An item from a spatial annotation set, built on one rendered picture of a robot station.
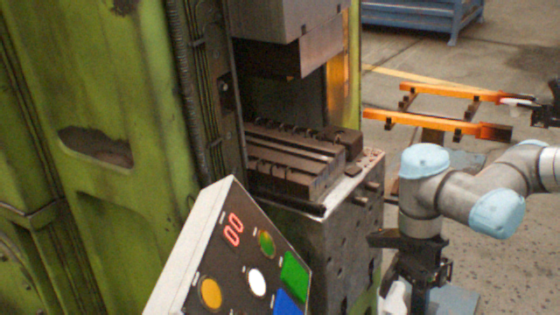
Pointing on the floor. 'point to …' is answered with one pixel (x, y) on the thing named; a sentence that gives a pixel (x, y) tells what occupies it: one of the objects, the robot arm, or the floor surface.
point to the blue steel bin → (424, 14)
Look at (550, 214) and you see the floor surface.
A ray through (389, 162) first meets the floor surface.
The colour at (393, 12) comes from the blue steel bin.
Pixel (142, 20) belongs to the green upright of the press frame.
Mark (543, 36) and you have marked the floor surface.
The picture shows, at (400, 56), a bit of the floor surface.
